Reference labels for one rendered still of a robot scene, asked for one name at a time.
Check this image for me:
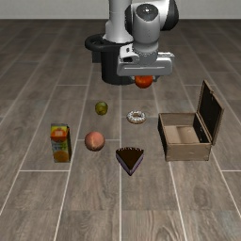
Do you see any brown cake wedge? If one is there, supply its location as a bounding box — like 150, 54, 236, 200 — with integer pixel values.
115, 146, 145, 177

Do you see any orange juice carton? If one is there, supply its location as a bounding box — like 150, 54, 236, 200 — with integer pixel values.
50, 122, 72, 164

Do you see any wooden box lid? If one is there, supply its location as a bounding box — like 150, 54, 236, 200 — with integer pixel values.
195, 79, 225, 146

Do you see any wooden box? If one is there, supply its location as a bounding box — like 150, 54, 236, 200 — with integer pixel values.
157, 112, 213, 163

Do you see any pink peach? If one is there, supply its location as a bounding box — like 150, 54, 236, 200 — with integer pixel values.
84, 131, 106, 153

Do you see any red tomato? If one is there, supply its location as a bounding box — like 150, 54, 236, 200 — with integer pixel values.
134, 74, 154, 89

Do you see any white sprinkled donut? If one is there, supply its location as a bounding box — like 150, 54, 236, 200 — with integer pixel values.
126, 109, 148, 124

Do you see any green round fruit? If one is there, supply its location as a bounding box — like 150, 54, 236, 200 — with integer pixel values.
94, 101, 109, 116

